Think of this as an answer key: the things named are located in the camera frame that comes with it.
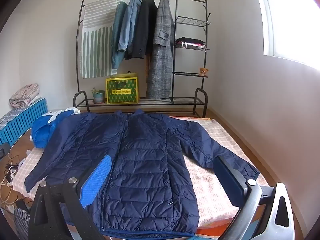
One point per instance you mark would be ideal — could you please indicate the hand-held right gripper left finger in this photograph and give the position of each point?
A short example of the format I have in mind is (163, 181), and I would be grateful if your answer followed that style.
(100, 177)

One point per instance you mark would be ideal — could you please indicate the blue jacket with white stripes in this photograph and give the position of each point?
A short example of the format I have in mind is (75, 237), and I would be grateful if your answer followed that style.
(41, 132)

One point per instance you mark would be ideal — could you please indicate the blue ribbed storage box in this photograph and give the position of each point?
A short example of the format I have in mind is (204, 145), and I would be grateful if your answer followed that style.
(17, 127)

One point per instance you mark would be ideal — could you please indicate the black coat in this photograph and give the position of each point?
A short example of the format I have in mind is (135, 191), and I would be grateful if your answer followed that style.
(145, 30)

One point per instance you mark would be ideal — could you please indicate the floral folded blanket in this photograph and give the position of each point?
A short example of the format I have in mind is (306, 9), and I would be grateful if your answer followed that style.
(23, 95)

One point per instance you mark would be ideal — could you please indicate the brown teddy bear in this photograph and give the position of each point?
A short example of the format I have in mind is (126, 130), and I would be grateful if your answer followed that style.
(203, 72)

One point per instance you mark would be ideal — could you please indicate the black metal clothes rack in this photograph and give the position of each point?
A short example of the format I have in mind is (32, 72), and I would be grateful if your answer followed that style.
(155, 102)

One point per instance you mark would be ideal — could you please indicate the teal denim jacket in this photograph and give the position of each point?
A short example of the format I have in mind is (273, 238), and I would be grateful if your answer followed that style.
(117, 42)

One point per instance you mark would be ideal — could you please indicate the pink white bag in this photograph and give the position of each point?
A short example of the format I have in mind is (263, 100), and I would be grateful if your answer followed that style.
(196, 45)

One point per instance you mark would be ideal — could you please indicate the navy puffer jacket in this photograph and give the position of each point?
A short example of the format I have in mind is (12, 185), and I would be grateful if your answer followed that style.
(145, 155)

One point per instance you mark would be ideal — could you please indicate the grey plaid coat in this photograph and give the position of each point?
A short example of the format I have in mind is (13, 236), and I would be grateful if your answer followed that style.
(160, 67)

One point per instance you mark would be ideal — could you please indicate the potted plant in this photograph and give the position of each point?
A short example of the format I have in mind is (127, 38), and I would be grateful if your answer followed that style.
(98, 96)

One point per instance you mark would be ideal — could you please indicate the window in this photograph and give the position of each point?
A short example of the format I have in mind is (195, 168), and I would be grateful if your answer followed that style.
(287, 17)

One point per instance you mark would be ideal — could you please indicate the yellow green gift bag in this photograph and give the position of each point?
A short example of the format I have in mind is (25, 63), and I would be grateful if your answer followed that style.
(122, 90)

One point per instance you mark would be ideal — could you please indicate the green white striped cloth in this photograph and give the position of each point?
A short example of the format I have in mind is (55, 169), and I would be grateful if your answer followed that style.
(96, 42)

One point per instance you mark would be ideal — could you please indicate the blue denim shirt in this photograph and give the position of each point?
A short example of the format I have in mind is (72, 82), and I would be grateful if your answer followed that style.
(130, 22)

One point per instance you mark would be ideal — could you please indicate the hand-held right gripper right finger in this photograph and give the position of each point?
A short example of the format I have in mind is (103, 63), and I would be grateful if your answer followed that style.
(230, 180)

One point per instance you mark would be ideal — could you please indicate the black folded clothes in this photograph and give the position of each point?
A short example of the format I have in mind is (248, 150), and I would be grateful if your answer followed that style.
(190, 40)

